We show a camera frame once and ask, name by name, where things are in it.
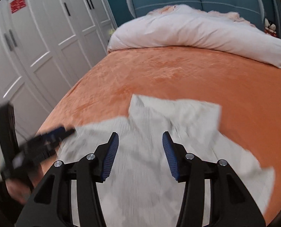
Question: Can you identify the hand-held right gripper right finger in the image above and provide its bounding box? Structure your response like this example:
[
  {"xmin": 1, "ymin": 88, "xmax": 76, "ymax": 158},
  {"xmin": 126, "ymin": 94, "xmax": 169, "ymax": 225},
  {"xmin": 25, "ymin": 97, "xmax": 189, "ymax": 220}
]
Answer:
[{"xmin": 162, "ymin": 131, "xmax": 266, "ymax": 227}]

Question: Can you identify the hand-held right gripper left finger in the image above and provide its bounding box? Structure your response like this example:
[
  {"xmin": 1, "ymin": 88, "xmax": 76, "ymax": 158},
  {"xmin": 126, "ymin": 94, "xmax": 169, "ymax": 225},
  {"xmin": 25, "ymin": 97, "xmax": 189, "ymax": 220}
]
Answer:
[{"xmin": 14, "ymin": 132, "xmax": 120, "ymax": 227}]

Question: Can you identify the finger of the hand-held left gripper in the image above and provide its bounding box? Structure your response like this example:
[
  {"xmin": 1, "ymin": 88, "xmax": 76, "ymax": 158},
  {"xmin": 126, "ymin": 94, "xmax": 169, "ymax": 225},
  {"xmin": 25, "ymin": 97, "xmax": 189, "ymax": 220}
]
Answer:
[{"xmin": 37, "ymin": 126, "xmax": 76, "ymax": 145}]

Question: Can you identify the white duvet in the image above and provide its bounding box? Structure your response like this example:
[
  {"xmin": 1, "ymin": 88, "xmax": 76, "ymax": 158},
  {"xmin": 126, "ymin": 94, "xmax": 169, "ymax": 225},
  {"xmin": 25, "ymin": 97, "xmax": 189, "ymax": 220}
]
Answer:
[
  {"xmin": 107, "ymin": 4, "xmax": 281, "ymax": 71},
  {"xmin": 58, "ymin": 94, "xmax": 276, "ymax": 227}
]

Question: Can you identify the person's left forearm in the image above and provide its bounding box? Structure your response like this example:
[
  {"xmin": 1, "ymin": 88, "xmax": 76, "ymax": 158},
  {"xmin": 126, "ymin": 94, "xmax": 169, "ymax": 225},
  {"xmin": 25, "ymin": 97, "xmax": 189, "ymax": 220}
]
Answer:
[{"xmin": 0, "ymin": 180, "xmax": 25, "ymax": 227}]

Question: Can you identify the person's left hand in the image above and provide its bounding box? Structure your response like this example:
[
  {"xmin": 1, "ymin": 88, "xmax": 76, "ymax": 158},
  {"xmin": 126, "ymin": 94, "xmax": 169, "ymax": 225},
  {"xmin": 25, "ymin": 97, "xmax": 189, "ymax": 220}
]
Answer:
[{"xmin": 6, "ymin": 180, "xmax": 34, "ymax": 204}]

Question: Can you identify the orange plush bed sheet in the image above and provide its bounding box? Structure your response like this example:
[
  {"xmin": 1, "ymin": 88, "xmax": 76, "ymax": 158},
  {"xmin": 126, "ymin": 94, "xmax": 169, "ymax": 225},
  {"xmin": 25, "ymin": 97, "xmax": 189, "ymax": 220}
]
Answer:
[{"xmin": 36, "ymin": 46, "xmax": 281, "ymax": 225}]

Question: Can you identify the white panelled wardrobe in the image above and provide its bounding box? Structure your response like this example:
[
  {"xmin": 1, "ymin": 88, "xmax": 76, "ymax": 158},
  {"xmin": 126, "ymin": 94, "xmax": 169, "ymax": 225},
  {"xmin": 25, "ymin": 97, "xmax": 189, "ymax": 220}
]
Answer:
[{"xmin": 0, "ymin": 0, "xmax": 118, "ymax": 178}]

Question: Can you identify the red paper door decoration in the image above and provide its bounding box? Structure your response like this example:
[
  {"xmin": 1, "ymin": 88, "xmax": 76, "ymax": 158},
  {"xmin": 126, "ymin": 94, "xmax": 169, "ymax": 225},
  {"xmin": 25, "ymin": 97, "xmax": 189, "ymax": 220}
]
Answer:
[{"xmin": 9, "ymin": 0, "xmax": 27, "ymax": 14}]

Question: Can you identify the pink fluffy blanket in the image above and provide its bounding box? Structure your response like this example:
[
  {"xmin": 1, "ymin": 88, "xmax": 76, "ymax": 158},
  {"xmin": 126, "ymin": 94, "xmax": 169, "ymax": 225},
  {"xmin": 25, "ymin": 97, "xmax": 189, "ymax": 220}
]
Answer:
[{"xmin": 146, "ymin": 5, "xmax": 258, "ymax": 27}]

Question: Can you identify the small plush toy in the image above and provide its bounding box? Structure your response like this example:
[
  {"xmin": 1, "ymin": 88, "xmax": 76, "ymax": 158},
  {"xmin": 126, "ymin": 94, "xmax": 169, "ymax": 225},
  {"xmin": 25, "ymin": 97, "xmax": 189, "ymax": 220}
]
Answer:
[{"xmin": 263, "ymin": 16, "xmax": 278, "ymax": 37}]

